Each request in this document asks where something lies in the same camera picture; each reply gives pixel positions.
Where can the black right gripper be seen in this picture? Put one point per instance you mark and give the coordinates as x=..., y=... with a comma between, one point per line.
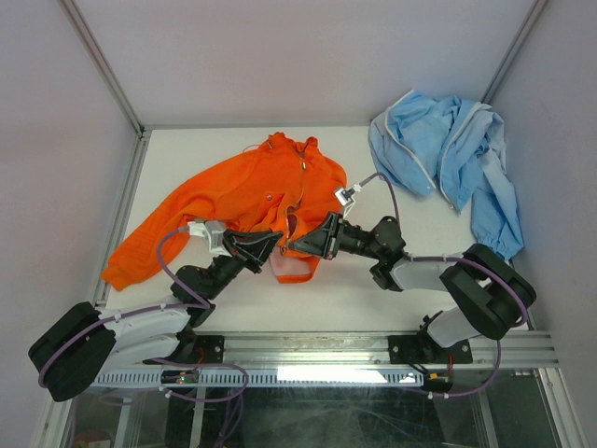
x=323, y=240

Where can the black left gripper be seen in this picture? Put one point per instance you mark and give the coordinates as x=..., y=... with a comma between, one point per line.
x=252, y=247

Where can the orange zip jacket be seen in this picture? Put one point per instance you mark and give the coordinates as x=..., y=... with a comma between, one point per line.
x=283, y=185

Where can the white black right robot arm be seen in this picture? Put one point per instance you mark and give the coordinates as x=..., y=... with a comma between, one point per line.
x=490, y=297

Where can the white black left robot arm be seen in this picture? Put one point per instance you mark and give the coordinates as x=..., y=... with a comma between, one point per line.
x=85, y=342

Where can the light blue zip jacket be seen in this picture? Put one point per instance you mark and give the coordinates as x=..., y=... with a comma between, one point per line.
x=457, y=147

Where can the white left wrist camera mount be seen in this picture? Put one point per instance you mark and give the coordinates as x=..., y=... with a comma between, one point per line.
x=212, y=232

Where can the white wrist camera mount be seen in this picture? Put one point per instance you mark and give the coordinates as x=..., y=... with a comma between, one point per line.
x=212, y=232
x=345, y=196

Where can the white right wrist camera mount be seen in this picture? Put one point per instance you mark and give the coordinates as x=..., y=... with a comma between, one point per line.
x=345, y=196

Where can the aluminium front rail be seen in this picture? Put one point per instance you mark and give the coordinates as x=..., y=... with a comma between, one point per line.
x=519, y=350

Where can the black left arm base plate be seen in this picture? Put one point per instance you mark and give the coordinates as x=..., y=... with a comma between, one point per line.
x=194, y=349

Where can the white slotted cable duct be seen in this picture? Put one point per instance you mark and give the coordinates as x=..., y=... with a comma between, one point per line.
x=286, y=376

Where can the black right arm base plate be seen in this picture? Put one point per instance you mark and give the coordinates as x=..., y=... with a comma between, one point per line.
x=412, y=349

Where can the left aluminium corner post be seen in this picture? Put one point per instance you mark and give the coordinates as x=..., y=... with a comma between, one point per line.
x=91, y=45

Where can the aluminium corner post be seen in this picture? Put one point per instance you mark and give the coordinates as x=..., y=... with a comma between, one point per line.
x=91, y=45
x=514, y=49

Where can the right aluminium corner post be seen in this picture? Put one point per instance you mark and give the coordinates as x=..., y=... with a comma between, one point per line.
x=514, y=49

